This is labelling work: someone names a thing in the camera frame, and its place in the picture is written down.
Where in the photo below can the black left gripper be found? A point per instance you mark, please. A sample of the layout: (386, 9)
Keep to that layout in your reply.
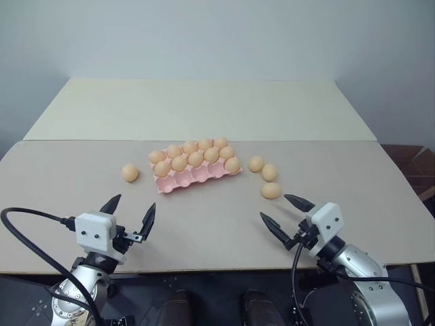
(121, 239)

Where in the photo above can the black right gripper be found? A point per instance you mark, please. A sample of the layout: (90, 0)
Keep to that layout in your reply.
(307, 234)

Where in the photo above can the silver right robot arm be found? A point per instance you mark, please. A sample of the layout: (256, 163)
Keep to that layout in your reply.
(367, 271)

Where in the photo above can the pink egg tray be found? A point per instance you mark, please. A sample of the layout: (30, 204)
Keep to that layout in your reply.
(183, 180)

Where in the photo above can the tan egg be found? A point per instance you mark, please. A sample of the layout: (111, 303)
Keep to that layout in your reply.
(211, 154)
(220, 141)
(271, 190)
(130, 173)
(179, 163)
(174, 150)
(205, 143)
(227, 152)
(162, 168)
(190, 146)
(195, 158)
(257, 164)
(157, 156)
(232, 164)
(269, 172)

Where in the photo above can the brown cardboard box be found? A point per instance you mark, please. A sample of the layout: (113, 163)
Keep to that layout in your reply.
(414, 169)

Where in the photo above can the light wooden strip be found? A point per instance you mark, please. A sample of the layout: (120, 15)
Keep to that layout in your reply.
(419, 292)

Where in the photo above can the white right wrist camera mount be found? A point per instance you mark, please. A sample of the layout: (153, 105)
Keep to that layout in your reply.
(326, 220)

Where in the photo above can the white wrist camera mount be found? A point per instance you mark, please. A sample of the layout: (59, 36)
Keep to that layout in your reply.
(93, 231)
(326, 220)

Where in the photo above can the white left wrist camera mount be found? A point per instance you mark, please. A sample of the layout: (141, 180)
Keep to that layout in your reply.
(93, 231)

